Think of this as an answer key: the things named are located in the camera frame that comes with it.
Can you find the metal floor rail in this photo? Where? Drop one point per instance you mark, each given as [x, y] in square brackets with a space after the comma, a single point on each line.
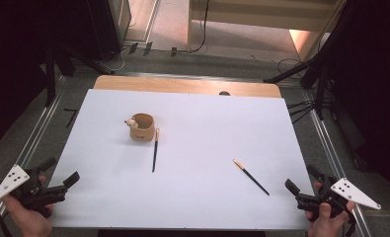
[34, 138]
[327, 144]

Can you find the person's right hand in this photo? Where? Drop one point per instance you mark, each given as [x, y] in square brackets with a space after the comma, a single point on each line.
[326, 227]

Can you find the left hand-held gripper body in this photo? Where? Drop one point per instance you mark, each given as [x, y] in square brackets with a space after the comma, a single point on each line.
[34, 192]

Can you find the small black floor bracket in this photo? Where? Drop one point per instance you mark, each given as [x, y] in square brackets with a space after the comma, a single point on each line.
[173, 52]
[133, 48]
[148, 48]

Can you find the black curtain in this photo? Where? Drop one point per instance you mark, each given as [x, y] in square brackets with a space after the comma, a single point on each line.
[15, 65]
[373, 82]

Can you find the grey cabinet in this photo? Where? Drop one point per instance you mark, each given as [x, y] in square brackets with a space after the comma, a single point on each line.
[123, 16]

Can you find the light wooden shelf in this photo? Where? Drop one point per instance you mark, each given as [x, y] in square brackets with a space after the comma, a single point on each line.
[248, 13]

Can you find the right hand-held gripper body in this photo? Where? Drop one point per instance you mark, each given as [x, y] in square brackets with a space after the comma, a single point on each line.
[327, 197]

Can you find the person's left hand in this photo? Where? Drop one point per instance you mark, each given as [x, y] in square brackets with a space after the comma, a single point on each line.
[28, 222]

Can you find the wooden animal pen cup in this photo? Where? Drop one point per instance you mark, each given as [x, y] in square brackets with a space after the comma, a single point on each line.
[143, 133]

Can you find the black metal stand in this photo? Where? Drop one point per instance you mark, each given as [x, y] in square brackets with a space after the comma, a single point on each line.
[51, 82]

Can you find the wooden table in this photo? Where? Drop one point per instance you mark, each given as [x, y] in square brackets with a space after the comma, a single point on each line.
[182, 85]

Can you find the white table mat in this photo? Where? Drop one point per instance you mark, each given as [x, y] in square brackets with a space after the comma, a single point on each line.
[189, 138]

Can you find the black tripod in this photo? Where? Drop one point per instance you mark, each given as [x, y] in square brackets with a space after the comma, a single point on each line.
[321, 95]

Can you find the dark pencil with tan end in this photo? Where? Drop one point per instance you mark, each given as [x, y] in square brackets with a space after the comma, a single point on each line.
[155, 151]
[253, 179]

